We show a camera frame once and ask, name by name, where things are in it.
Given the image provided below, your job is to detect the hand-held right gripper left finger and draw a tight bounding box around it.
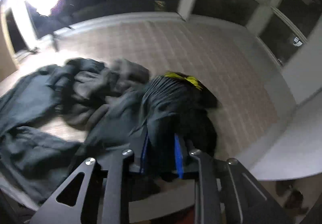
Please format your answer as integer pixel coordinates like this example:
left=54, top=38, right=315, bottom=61
left=30, top=130, right=149, bottom=224

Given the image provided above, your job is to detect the dark green garment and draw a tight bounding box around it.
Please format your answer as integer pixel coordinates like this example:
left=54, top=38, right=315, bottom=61
left=0, top=63, right=146, bottom=205

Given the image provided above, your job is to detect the brown object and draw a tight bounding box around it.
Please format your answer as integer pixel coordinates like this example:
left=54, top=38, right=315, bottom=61
left=275, top=181, right=306, bottom=216

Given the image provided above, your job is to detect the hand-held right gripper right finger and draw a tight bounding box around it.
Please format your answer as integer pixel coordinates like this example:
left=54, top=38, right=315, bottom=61
left=174, top=133, right=292, bottom=224

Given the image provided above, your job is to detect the black stand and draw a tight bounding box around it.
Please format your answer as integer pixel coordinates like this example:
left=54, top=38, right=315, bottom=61
left=30, top=23, right=76, bottom=54

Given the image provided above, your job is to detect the white bed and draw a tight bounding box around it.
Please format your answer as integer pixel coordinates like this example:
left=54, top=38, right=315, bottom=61
left=52, top=11, right=322, bottom=182

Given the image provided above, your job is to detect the dark grey fleece garment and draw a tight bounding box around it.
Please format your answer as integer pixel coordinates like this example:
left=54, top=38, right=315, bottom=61
left=64, top=57, right=151, bottom=126

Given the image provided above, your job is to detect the black garment with yellow print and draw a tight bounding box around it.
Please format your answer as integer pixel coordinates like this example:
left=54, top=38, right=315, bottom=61
left=128, top=71, right=220, bottom=182

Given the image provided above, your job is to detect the beige checkered blanket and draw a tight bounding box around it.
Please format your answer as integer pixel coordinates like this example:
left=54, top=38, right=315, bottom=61
left=0, top=18, right=281, bottom=164

